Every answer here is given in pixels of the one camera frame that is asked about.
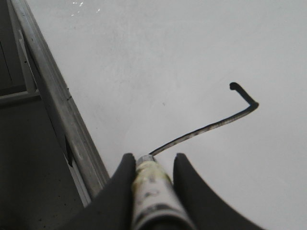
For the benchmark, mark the white black dry-erase marker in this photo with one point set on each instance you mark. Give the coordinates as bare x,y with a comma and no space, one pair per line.
155,203

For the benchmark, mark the white whiteboard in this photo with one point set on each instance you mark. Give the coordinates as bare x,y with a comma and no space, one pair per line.
144,72

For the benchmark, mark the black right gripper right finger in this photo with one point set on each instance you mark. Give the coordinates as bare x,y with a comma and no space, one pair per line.
206,209

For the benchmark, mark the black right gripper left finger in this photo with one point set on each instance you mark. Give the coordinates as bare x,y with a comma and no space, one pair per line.
112,208

